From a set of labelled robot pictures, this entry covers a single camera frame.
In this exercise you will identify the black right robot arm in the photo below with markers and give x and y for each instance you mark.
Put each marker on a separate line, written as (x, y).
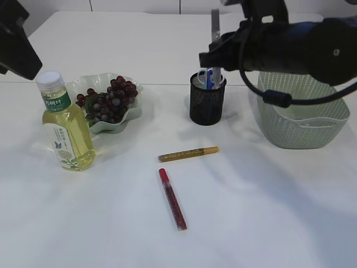
(267, 41)

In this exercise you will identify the black mesh pen holder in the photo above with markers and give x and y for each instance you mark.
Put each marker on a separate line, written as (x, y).
(205, 105)

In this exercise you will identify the silver glitter marker pen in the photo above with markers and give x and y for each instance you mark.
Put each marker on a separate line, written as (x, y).
(215, 35)

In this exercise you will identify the yellow tea bottle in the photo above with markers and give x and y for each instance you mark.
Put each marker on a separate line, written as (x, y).
(65, 124)

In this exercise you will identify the red glitter marker pen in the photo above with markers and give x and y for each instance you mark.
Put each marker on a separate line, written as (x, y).
(174, 205)

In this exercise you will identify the green woven plastic basket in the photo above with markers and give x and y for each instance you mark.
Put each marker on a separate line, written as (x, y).
(300, 127)

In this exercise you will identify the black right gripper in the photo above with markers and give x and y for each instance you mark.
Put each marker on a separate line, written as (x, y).
(224, 52)

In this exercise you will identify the blue capped scissors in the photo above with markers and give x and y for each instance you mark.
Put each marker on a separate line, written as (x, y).
(204, 77)

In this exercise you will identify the purple artificial grape bunch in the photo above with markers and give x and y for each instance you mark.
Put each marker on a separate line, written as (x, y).
(109, 106)

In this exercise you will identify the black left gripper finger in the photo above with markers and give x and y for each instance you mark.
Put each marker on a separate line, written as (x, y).
(17, 54)

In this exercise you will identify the gold glitter marker pen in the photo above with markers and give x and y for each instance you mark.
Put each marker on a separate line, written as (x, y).
(188, 154)

